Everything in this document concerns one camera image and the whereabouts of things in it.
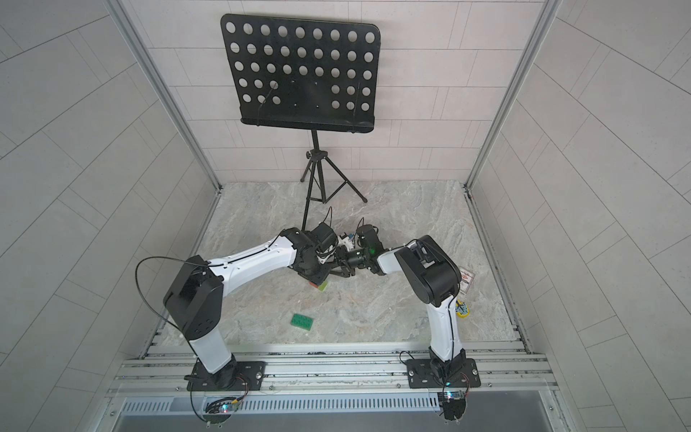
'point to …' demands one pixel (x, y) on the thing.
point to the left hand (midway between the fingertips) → (326, 278)
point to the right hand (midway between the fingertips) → (327, 268)
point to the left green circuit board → (219, 410)
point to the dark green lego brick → (301, 321)
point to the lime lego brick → (322, 287)
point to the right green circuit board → (453, 404)
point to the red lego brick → (312, 283)
